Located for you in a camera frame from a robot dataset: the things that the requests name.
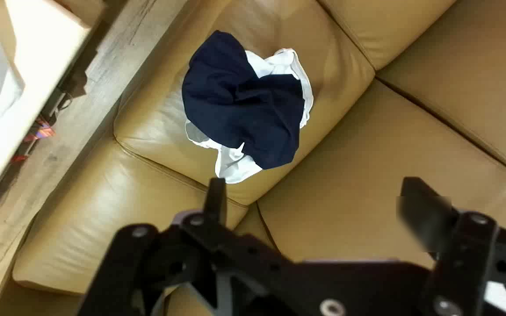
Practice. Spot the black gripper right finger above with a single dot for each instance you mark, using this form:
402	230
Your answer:
464	256

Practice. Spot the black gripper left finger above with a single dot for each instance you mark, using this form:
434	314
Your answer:
140	263

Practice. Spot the tan leather couch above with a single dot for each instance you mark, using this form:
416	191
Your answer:
351	176

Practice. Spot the dark blue clothing pile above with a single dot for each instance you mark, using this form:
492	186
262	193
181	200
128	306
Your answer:
237	169

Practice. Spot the navy blue cloth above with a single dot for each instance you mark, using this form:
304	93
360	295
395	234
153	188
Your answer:
235	98

